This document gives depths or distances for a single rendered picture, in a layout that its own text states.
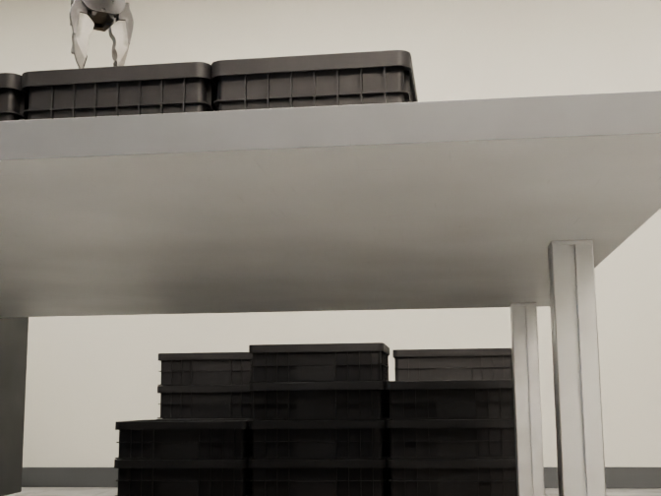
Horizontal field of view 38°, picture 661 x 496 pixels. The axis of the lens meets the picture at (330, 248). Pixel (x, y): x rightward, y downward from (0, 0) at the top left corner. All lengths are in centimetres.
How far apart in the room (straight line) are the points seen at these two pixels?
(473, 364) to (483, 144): 231
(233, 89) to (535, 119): 66
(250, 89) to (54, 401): 397
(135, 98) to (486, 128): 73
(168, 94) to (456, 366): 191
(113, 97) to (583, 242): 74
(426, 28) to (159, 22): 148
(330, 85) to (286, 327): 358
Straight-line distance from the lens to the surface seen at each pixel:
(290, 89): 141
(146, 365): 509
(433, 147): 89
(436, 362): 316
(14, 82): 155
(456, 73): 513
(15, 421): 366
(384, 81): 139
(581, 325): 143
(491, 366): 316
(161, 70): 146
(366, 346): 276
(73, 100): 150
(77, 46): 162
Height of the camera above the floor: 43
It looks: 9 degrees up
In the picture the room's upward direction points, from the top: straight up
